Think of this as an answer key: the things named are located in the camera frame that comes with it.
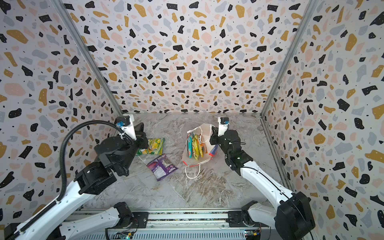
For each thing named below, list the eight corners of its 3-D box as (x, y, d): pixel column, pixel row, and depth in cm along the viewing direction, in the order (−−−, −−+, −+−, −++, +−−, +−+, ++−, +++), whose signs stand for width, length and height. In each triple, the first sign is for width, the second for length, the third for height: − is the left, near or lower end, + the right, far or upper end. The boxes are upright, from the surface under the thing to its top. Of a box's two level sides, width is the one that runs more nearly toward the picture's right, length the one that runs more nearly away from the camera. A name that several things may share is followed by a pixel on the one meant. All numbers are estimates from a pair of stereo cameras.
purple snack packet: (158, 182, 87) (157, 180, 85) (147, 166, 94) (146, 164, 92) (177, 169, 93) (176, 166, 91) (165, 154, 100) (164, 151, 97)
